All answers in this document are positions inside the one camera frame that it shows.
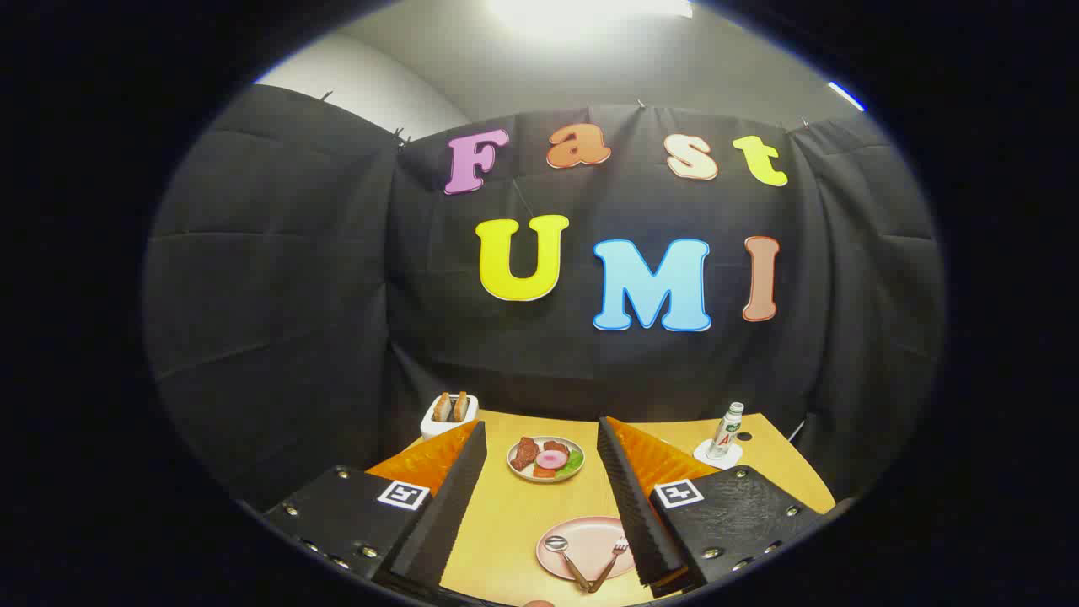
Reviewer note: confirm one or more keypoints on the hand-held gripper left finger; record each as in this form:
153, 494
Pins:
447, 506

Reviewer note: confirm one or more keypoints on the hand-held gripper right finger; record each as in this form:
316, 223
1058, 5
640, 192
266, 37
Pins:
641, 514

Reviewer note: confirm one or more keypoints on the silver metal fork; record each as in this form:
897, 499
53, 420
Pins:
618, 548

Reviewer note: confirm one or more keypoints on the silver metal spoon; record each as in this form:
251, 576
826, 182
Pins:
555, 544

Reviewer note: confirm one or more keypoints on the pink round plate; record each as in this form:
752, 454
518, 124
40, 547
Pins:
590, 535

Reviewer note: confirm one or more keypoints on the oval plate of food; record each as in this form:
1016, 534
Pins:
516, 470

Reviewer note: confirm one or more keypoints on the white toaster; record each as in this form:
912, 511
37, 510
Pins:
447, 426

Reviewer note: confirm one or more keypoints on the green lettuce leaf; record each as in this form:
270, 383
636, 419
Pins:
574, 462

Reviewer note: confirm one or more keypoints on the white square coaster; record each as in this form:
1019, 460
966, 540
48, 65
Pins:
704, 456

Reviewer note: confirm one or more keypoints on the brown meat slice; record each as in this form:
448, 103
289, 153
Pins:
555, 446
524, 453

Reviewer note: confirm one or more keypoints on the brown bread slice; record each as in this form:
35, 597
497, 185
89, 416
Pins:
442, 406
460, 406

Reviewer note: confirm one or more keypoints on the orange carrot piece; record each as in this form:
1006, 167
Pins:
544, 473

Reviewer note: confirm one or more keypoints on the pink ham slice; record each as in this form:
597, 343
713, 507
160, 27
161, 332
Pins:
552, 459

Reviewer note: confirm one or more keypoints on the small labelled drink bottle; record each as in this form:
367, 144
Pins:
725, 434

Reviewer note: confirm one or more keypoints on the narrow ceiling light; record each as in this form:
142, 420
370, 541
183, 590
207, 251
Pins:
845, 95

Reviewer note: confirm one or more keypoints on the bright ceiling light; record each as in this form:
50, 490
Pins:
590, 8

